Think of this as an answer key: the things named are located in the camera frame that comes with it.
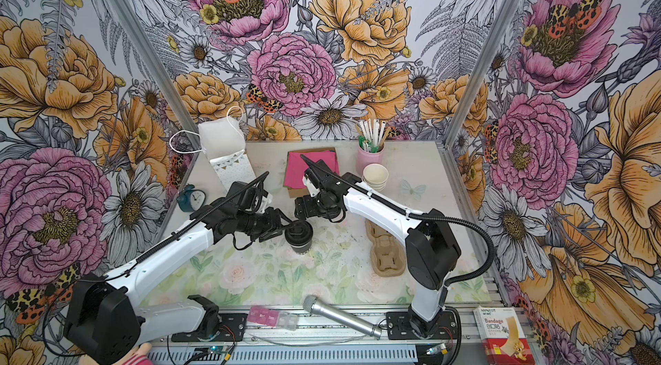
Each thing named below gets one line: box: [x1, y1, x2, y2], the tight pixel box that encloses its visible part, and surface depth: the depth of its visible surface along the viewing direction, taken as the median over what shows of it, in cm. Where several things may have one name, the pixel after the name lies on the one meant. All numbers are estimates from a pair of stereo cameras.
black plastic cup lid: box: [284, 220, 314, 246], surface depth 82 cm
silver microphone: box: [302, 294, 383, 340], surface depth 76 cm
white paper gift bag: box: [169, 105, 256, 190], surface depth 89 cm
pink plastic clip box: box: [247, 306, 299, 331], surface depth 76 cm
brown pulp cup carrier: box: [364, 219, 407, 279], surface depth 86 cm
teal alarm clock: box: [176, 183, 207, 212], surface depth 98 cm
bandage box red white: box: [473, 305, 536, 365], surface depth 71 cm
